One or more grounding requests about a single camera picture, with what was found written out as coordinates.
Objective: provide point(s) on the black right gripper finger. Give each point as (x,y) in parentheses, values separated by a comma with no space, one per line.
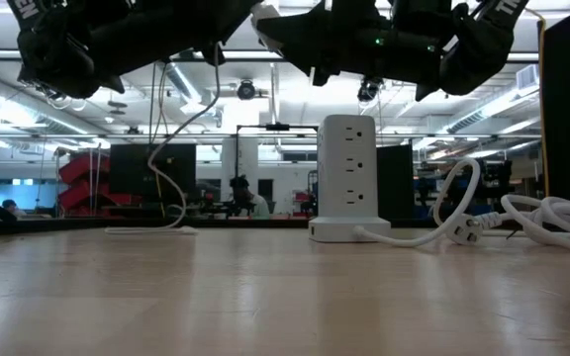
(305,34)

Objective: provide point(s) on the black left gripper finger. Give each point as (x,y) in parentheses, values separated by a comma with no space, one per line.
(216,20)

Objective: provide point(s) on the white power strip tower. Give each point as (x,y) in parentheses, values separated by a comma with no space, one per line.
(347,198)

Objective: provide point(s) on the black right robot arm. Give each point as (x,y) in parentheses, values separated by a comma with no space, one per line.
(478,54)

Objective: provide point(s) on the black spotlight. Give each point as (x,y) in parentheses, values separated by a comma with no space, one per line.
(246,90)
(368,91)

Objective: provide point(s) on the black monitor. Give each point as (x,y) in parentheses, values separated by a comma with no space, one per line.
(131,168)

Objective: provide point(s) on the black partition panel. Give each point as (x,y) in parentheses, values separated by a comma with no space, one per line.
(396,183)

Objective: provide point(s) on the red storage bins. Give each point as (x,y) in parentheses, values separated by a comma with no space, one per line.
(79,170)

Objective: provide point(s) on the person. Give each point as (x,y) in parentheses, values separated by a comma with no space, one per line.
(260,207)
(10,204)

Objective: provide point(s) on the black frame bar with lights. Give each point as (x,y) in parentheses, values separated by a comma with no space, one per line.
(245,54)

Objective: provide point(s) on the black frame stand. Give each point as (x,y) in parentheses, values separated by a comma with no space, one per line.
(277,127)

